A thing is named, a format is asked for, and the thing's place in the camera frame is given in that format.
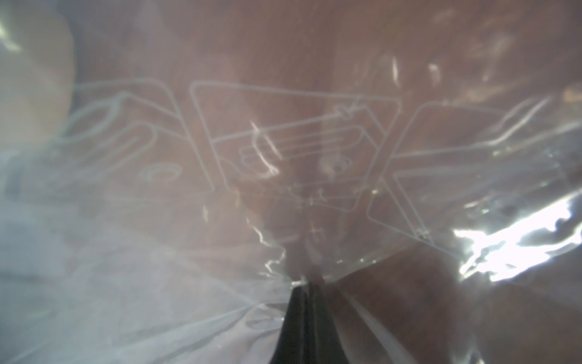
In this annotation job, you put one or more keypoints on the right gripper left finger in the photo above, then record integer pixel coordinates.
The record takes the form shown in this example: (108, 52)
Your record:
(292, 344)

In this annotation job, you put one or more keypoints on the clear plastic vacuum bag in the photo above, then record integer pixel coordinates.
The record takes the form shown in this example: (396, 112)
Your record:
(172, 170)

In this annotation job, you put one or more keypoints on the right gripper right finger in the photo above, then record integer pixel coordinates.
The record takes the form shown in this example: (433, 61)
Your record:
(324, 345)

